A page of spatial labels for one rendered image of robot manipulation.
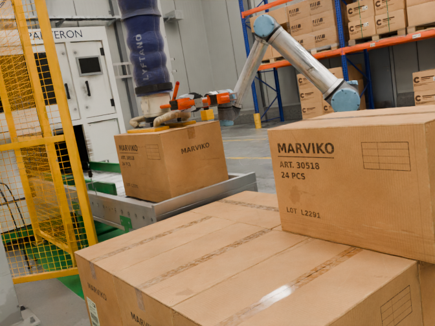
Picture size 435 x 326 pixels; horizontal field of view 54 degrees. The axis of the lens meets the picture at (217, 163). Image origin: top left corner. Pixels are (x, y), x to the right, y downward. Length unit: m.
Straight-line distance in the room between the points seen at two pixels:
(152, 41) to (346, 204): 1.55
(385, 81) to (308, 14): 2.40
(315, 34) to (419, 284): 9.10
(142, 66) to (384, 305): 1.83
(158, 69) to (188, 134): 0.44
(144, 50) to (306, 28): 8.06
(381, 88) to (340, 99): 8.58
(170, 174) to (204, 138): 0.29
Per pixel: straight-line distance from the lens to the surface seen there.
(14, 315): 2.82
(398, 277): 1.31
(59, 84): 2.80
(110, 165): 4.03
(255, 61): 2.63
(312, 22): 10.31
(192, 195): 2.29
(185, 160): 2.35
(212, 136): 2.45
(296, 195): 1.59
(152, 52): 2.55
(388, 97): 10.94
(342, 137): 1.39
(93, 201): 2.95
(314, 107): 10.46
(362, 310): 1.19
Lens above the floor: 1.11
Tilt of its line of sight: 9 degrees down
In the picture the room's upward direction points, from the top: 10 degrees counter-clockwise
